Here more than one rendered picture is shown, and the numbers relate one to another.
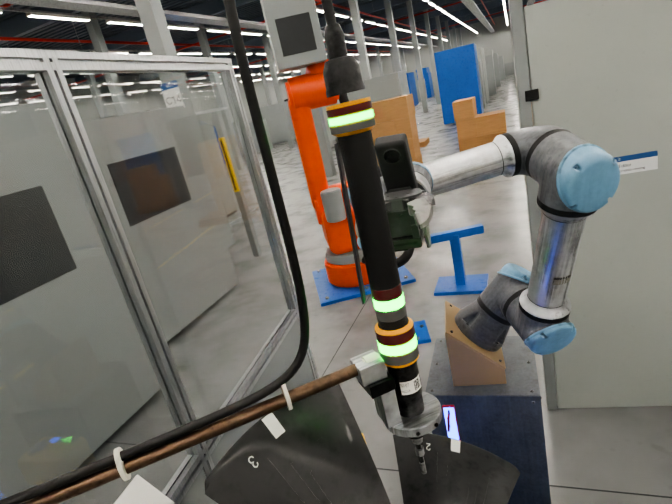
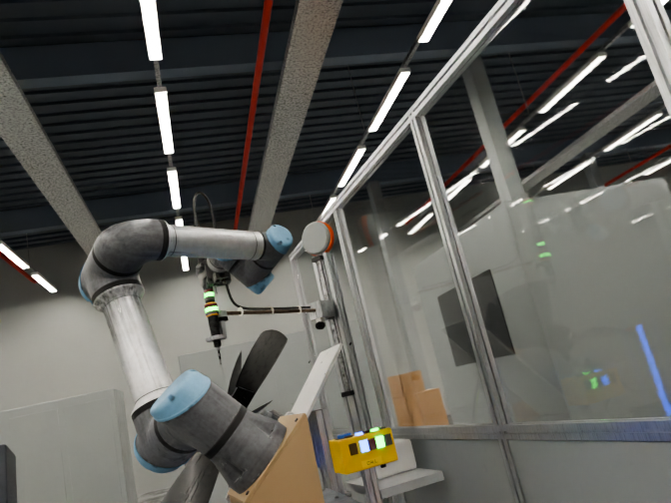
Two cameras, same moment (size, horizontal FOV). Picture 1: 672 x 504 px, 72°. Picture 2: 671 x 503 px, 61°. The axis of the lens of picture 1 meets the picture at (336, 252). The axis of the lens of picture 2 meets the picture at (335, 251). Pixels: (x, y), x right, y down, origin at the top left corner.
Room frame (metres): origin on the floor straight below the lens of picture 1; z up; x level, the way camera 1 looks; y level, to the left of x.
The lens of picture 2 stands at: (2.23, -0.91, 1.20)
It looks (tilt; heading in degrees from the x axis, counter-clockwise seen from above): 13 degrees up; 140
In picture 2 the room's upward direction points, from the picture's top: 13 degrees counter-clockwise
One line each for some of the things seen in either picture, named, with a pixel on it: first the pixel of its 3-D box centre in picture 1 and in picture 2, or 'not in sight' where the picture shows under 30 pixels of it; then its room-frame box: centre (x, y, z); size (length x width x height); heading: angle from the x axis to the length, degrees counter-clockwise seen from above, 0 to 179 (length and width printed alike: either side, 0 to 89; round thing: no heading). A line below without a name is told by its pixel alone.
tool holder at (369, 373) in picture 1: (398, 386); (216, 325); (0.45, -0.03, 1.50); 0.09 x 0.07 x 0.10; 107
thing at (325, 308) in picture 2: not in sight; (322, 309); (0.27, 0.56, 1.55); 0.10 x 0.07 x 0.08; 107
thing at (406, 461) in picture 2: not in sight; (385, 458); (0.46, 0.57, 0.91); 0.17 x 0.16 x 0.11; 72
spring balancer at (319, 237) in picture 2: not in sight; (319, 239); (0.25, 0.65, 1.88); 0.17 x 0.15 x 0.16; 162
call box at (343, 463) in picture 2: not in sight; (362, 452); (0.89, 0.13, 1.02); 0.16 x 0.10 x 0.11; 72
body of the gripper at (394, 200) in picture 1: (403, 212); (217, 268); (0.70, -0.12, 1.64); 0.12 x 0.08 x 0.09; 162
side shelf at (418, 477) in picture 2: not in sight; (391, 480); (0.52, 0.52, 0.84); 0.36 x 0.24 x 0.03; 162
